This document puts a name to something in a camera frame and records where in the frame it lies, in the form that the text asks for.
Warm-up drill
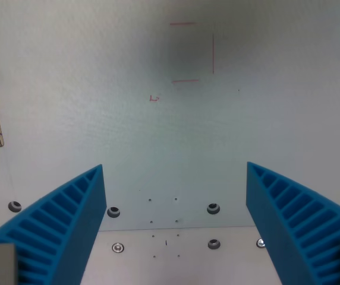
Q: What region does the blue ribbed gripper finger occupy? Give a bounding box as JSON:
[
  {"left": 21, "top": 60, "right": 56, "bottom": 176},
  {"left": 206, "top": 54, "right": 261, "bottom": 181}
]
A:
[
  {"left": 0, "top": 164, "right": 108, "bottom": 285},
  {"left": 245, "top": 161, "right": 340, "bottom": 285}
]

